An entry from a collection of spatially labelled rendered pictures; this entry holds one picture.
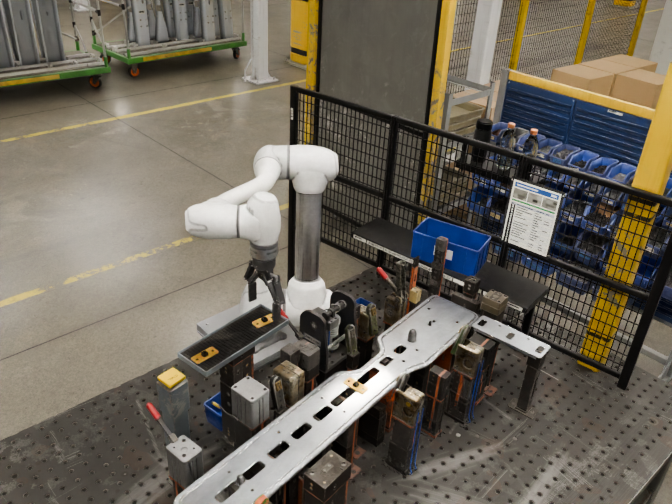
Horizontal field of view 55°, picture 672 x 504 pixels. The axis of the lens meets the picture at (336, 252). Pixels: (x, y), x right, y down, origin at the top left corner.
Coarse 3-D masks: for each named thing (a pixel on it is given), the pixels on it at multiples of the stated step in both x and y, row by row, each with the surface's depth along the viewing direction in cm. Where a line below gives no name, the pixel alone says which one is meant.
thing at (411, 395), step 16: (400, 400) 212; (416, 400) 207; (400, 416) 214; (416, 416) 211; (400, 432) 218; (400, 448) 220; (416, 448) 222; (384, 464) 228; (400, 464) 224; (416, 464) 228
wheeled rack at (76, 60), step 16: (96, 0) 751; (16, 64) 761; (32, 64) 769; (48, 64) 764; (64, 64) 788; (80, 64) 780; (96, 64) 790; (0, 80) 723; (16, 80) 730; (32, 80) 741; (48, 80) 752; (96, 80) 798
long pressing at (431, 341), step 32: (416, 320) 252; (448, 320) 253; (384, 352) 234; (416, 352) 235; (320, 384) 217; (384, 384) 219; (288, 416) 204; (352, 416) 206; (256, 448) 193; (288, 448) 193; (320, 448) 194; (224, 480) 182; (256, 480) 182; (288, 480) 184
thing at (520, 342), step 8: (480, 320) 254; (488, 320) 254; (480, 328) 250; (488, 328) 250; (496, 328) 250; (504, 328) 250; (512, 328) 251; (488, 336) 247; (496, 336) 246; (504, 336) 246; (520, 336) 246; (528, 336) 247; (504, 344) 243; (512, 344) 242; (520, 344) 242; (528, 344) 242; (536, 344) 243; (544, 344) 243; (528, 352) 238; (536, 352) 239; (544, 352) 239
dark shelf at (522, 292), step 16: (368, 224) 312; (384, 224) 313; (368, 240) 299; (384, 240) 299; (400, 240) 300; (400, 256) 290; (448, 272) 278; (480, 272) 279; (496, 272) 280; (512, 272) 281; (480, 288) 269; (496, 288) 269; (512, 288) 270; (528, 288) 270; (544, 288) 271; (512, 304) 261; (528, 304) 260
